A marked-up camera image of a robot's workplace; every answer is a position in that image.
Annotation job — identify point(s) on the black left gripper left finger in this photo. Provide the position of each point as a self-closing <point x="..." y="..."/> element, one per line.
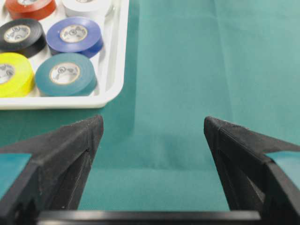
<point x="48" y="171"/>

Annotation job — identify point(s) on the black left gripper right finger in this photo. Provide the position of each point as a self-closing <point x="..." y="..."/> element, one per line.
<point x="250" y="178"/>

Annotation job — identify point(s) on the teal tape roll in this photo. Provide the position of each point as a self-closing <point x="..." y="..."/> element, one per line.
<point x="66" y="75"/>

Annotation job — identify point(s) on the yellow tape roll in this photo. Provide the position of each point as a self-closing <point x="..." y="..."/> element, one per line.
<point x="16" y="75"/>

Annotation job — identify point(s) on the black tape roll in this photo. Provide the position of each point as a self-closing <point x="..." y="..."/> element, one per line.
<point x="24" y="36"/>

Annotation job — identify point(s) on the blue tape roll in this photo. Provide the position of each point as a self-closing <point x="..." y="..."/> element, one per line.
<point x="75" y="35"/>

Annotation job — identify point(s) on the red tape roll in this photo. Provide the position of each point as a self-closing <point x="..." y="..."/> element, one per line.
<point x="33" y="9"/>

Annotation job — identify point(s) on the white tape roll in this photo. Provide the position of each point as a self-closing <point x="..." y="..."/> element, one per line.
<point x="87" y="8"/>

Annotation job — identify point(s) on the white plastic case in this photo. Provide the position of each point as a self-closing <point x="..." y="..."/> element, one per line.
<point x="109" y="67"/>

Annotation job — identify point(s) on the green table cloth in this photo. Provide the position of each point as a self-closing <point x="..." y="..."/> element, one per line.
<point x="236" y="60"/>

